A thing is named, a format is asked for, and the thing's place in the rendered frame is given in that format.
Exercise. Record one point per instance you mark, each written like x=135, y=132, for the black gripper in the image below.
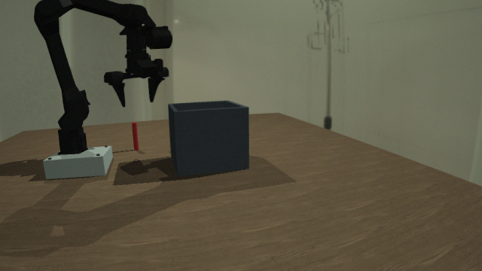
x=116, y=78

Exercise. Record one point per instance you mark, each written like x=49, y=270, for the red peg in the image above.
x=135, y=137

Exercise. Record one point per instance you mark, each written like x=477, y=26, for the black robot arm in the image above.
x=72, y=138

